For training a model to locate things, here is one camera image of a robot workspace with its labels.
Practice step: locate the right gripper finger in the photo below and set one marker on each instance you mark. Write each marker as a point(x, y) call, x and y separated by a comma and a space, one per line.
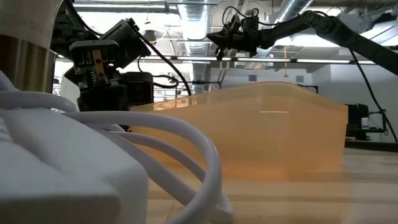
point(228, 44)
point(225, 34)

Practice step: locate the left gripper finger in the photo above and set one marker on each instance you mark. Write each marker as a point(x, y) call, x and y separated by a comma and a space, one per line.
point(102, 98)
point(140, 88)

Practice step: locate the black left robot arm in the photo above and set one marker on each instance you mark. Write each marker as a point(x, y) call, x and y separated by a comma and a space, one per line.
point(71, 31)

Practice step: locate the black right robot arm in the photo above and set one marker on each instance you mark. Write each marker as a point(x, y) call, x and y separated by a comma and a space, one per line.
point(342, 34)

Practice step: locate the ceiling light strip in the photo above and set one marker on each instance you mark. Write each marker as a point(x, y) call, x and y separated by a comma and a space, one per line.
point(267, 60)

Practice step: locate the grey ceiling pipe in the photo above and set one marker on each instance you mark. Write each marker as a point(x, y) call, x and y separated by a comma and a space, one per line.
point(124, 8)

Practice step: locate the orange translucent plastic tray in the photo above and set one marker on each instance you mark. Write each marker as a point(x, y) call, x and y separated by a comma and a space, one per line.
point(264, 140)

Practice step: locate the black machine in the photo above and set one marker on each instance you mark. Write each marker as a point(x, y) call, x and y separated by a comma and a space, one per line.
point(354, 121)

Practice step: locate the white bottle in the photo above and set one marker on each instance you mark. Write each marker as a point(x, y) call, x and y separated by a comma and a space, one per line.
point(365, 123)

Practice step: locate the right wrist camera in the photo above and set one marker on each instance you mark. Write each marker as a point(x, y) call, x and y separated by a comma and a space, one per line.
point(248, 23)

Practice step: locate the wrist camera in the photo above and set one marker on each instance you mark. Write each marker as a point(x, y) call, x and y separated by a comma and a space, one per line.
point(127, 40)
point(248, 23)

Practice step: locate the wide silver air duct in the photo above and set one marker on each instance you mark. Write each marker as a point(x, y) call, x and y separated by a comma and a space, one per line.
point(196, 31)

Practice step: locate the grey wall vent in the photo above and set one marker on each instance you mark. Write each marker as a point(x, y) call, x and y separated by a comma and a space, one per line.
point(299, 78)
point(252, 77)

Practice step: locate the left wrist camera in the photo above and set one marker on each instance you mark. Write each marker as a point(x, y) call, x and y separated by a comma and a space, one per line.
point(127, 40)

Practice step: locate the slanted silver air duct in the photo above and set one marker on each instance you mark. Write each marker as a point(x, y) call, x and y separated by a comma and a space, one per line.
point(295, 9)

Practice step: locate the thin black frame stand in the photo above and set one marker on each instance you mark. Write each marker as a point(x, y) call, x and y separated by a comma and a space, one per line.
point(311, 86)

